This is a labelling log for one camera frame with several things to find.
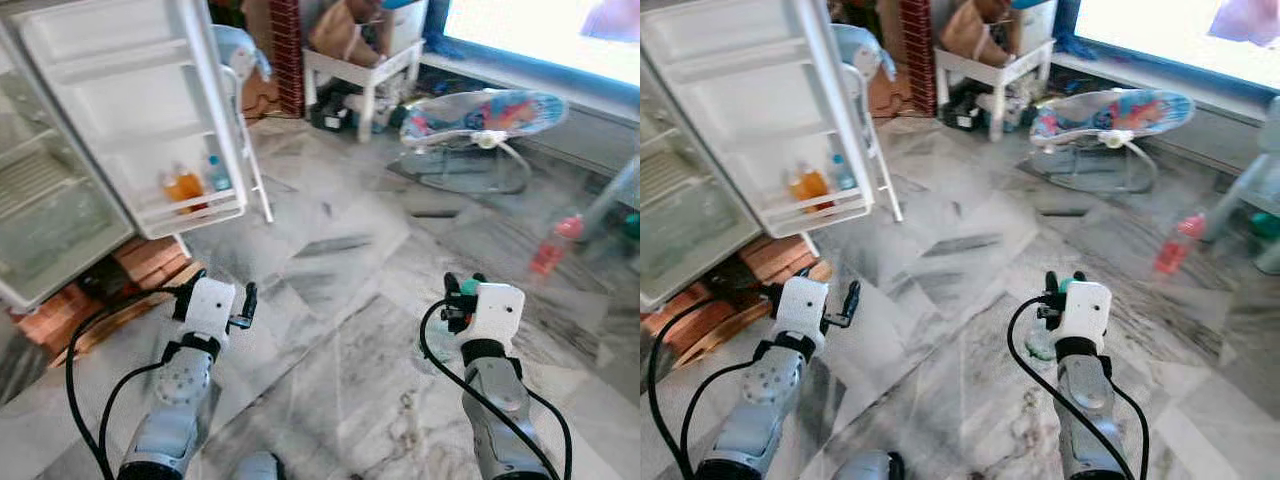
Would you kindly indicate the purple cloth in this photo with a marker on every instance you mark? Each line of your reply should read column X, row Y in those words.
column 615, row 18
column 1245, row 20

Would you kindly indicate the blue capped water bottle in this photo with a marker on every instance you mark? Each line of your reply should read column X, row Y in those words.
column 217, row 178
column 843, row 175

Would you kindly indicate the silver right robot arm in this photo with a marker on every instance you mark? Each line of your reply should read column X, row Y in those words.
column 1085, row 400
column 500, row 400

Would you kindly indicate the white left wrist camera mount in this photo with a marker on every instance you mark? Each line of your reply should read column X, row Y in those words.
column 802, row 310
column 210, row 310

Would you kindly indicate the silver left robot leg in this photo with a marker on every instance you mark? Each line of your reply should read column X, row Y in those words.
column 868, row 467
column 258, row 468

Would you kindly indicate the black bag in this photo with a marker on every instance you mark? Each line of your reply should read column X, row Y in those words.
column 965, row 110
column 335, row 110

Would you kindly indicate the clear crisper drawer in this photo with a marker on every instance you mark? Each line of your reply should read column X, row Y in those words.
column 60, row 235
column 690, row 235

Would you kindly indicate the colourful baby bouncer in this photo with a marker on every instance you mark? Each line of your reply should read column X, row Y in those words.
column 1120, row 112
column 490, row 112

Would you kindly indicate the white box with blue lid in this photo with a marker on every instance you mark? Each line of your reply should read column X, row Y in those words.
column 1035, row 28
column 405, row 28

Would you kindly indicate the orange juice bottle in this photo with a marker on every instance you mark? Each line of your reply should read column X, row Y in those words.
column 808, row 188
column 183, row 190

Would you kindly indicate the glass fridge shelf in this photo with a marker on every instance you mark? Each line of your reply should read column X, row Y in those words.
column 25, row 145
column 660, row 143

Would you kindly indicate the grey fridge body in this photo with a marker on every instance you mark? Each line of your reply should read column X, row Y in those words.
column 12, row 110
column 650, row 120

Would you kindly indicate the teal container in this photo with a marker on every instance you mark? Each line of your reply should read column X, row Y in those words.
column 632, row 225
column 1265, row 226

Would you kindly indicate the red brick pillar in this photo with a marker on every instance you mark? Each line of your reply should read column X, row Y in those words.
column 916, row 55
column 286, row 55

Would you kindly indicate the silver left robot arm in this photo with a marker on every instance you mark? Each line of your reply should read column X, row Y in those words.
column 175, row 400
column 760, row 400

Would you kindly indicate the pale plastic furniture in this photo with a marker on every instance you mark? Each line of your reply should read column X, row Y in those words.
column 1250, row 180

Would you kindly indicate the red bottle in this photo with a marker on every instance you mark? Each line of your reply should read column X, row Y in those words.
column 555, row 245
column 1178, row 245

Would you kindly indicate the wooden board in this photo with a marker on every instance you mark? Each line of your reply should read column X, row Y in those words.
column 150, row 303
column 780, row 305

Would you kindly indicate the brown bag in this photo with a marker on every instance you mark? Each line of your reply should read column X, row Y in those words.
column 345, row 35
column 975, row 35

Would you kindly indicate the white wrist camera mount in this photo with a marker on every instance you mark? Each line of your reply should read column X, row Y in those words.
column 210, row 310
column 1085, row 310
column 495, row 312
column 802, row 310

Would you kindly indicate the white fridge door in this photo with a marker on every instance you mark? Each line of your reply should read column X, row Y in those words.
column 130, row 100
column 760, row 100

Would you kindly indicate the white stool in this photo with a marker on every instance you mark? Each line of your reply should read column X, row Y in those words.
column 995, row 68
column 365, row 68

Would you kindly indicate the bright window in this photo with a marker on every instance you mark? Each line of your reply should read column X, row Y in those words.
column 520, row 30
column 1140, row 30

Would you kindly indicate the white chair with blue seat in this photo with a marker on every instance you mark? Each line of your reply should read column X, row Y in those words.
column 240, row 55
column 862, row 52

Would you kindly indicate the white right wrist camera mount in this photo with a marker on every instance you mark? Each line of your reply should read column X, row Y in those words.
column 495, row 312
column 1085, row 310

